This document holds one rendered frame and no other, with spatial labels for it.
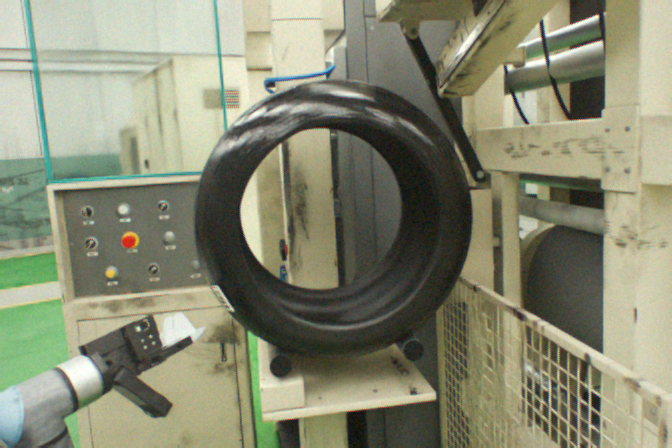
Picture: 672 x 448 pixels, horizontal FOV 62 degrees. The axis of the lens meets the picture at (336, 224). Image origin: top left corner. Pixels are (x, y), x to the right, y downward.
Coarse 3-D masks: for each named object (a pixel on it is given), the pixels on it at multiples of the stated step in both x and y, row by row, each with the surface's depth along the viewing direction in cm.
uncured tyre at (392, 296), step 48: (288, 96) 107; (336, 96) 107; (384, 96) 110; (240, 144) 105; (384, 144) 137; (432, 144) 111; (240, 192) 105; (432, 192) 137; (240, 240) 135; (432, 240) 137; (240, 288) 108; (288, 288) 138; (336, 288) 142; (384, 288) 141; (432, 288) 114; (288, 336) 111; (336, 336) 112; (384, 336) 114
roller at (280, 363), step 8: (272, 352) 118; (280, 352) 116; (288, 352) 119; (272, 360) 114; (280, 360) 114; (288, 360) 114; (272, 368) 114; (280, 368) 114; (288, 368) 114; (280, 376) 115
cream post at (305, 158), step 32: (288, 0) 140; (320, 0) 142; (288, 32) 141; (320, 32) 143; (288, 64) 143; (320, 64) 144; (320, 128) 146; (288, 160) 146; (320, 160) 147; (288, 192) 147; (320, 192) 148; (288, 224) 148; (320, 224) 149; (288, 256) 153; (320, 256) 150; (320, 288) 151; (320, 416) 156
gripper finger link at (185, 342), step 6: (180, 342) 97; (186, 342) 97; (192, 342) 99; (168, 348) 94; (174, 348) 95; (180, 348) 95; (162, 354) 93; (168, 354) 94; (156, 360) 94; (162, 360) 93
